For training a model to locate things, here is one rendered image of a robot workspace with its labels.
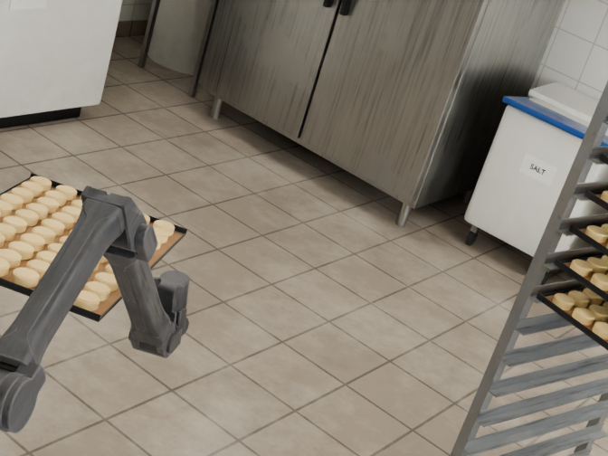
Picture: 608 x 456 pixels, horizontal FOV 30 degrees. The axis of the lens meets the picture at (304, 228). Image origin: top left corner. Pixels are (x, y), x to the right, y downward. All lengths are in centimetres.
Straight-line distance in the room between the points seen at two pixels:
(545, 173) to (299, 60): 130
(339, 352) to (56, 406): 118
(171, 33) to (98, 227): 488
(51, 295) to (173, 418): 203
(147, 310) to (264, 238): 293
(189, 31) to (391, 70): 165
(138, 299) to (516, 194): 351
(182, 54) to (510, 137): 217
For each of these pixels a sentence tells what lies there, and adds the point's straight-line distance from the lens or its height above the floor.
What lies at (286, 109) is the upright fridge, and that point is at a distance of 563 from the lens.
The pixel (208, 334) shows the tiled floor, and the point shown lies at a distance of 413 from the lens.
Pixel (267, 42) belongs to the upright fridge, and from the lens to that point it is 567.
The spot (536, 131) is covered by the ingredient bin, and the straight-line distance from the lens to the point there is 523.
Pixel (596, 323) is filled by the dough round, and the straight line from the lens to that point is 265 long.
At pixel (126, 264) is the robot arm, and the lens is 189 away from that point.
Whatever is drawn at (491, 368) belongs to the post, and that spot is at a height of 82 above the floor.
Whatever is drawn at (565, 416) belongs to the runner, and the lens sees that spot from 320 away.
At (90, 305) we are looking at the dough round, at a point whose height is 101.
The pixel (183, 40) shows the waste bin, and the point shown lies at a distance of 656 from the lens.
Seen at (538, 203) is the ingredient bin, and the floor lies 38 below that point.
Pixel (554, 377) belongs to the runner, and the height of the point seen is 77.
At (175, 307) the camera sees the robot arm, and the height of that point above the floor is 103.
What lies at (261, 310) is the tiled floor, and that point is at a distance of 437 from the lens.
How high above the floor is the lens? 212
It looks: 24 degrees down
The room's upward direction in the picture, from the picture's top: 18 degrees clockwise
